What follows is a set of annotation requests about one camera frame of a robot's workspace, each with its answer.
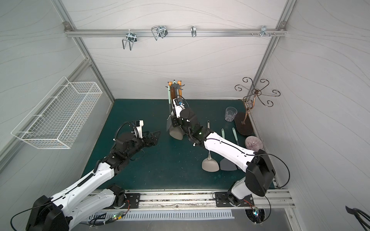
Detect steel turner wood handle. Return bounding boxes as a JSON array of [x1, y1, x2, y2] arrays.
[[169, 81, 185, 141]]

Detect grey spatula mint handle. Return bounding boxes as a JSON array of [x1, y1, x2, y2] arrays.
[[219, 128, 238, 171], [232, 128, 239, 145]]

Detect grey spatula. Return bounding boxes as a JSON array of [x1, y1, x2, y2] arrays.
[[166, 86, 172, 131]]

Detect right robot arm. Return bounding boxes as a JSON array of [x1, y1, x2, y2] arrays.
[[168, 95, 276, 204]]

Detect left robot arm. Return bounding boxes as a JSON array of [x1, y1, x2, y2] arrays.
[[25, 120, 161, 231]]

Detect grey utensil rack stand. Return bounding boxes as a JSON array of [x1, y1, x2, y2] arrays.
[[167, 80, 184, 100]]

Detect green mat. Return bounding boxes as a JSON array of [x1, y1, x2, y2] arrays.
[[84, 99, 245, 190]]

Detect white spoon right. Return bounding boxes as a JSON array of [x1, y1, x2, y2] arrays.
[[177, 80, 182, 98]]

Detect clear drinking glass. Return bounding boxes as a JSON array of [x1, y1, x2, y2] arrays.
[[225, 107, 238, 122]]

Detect copper mug tree stand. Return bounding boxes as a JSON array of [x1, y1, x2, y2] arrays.
[[234, 77, 281, 136]]

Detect striped ceramic bowl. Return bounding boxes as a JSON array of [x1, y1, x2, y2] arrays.
[[245, 136, 264, 152]]

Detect white vent strip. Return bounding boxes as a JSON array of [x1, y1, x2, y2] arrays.
[[86, 209, 235, 222]]

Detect metal hook small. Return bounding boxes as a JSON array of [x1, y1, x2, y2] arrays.
[[190, 26, 197, 38]]

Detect metal hook middle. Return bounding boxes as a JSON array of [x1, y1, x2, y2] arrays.
[[151, 26, 168, 40]]

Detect metal hook left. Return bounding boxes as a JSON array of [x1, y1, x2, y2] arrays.
[[122, 31, 137, 51]]

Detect metal hook right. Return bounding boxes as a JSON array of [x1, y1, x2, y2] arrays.
[[251, 26, 276, 37]]

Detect black object at corner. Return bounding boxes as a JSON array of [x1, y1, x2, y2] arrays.
[[346, 206, 370, 231]]

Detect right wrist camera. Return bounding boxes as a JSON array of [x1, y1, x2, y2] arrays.
[[172, 98, 185, 118]]

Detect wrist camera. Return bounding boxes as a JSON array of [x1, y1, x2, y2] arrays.
[[135, 120, 144, 138], [172, 98, 185, 118]]

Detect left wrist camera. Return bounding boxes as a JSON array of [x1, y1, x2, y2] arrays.
[[135, 120, 144, 138]]

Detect aluminium front rail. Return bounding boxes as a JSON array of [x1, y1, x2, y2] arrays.
[[57, 189, 296, 213]]

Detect aluminium rail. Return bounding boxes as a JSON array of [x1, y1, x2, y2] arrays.
[[57, 189, 296, 213], [65, 23, 288, 38]]

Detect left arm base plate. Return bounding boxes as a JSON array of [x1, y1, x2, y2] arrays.
[[107, 193, 141, 209]]

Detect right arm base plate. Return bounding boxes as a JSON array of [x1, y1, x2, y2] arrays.
[[212, 192, 254, 208]]

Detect aluminium top rail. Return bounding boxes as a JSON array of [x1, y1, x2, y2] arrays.
[[65, 23, 288, 38]]

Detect white wire basket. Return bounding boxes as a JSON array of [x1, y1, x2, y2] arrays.
[[11, 77, 102, 149]]

